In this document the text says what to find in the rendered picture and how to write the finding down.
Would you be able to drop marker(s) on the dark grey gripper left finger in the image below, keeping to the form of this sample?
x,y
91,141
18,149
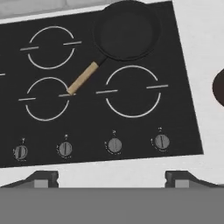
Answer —
x,y
43,177

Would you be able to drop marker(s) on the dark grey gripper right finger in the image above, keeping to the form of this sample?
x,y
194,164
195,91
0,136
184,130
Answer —
x,y
178,176

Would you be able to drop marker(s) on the dark brown kettle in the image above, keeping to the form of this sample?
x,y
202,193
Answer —
x,y
219,87

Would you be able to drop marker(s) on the grey hob knob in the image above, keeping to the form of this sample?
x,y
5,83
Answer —
x,y
114,145
65,148
162,141
20,152

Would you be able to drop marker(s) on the black glass hob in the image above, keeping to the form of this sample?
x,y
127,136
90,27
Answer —
x,y
87,122

